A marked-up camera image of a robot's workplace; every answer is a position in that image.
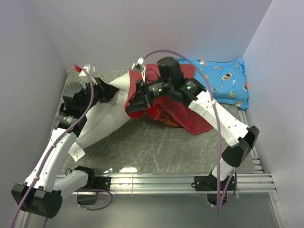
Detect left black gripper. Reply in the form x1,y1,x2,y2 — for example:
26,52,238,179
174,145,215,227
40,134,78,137
79,77,120,114

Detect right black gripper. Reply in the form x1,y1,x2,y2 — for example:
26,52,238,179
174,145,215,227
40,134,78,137
126,79,173,114

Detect white pillow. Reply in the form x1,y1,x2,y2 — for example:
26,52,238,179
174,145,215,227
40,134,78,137
68,73,130,161

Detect red pillowcase with grey print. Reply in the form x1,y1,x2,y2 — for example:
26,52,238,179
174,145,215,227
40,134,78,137
124,64,213,135

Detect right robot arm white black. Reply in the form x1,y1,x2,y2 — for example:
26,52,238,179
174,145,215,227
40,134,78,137
125,57,259,190

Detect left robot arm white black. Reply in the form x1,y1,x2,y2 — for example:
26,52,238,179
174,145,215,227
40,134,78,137
11,78,118,219

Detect right control board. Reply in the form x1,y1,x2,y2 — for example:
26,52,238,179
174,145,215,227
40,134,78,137
207,193,228,206

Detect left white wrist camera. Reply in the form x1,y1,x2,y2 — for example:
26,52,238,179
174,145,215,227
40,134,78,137
74,64,95,77

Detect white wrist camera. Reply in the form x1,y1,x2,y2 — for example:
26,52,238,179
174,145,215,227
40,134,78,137
74,64,95,77
131,57,146,82

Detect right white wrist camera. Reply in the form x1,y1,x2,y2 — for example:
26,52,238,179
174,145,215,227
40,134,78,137
131,57,146,82

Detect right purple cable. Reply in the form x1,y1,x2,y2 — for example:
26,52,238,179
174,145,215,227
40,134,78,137
142,49,238,214

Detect purple cable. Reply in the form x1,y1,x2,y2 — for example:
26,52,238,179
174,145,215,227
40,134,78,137
10,64,114,228
142,49,238,214

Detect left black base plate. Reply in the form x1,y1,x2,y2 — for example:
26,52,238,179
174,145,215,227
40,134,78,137
94,176,112,191

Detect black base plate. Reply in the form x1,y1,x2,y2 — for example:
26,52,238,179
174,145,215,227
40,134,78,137
94,176,112,191
192,174,237,191

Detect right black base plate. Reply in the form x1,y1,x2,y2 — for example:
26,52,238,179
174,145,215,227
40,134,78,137
192,174,237,191

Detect aluminium rail frame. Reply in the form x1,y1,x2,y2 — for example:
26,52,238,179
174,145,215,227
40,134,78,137
14,109,287,228

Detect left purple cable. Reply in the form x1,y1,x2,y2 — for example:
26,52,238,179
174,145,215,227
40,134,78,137
10,64,114,228

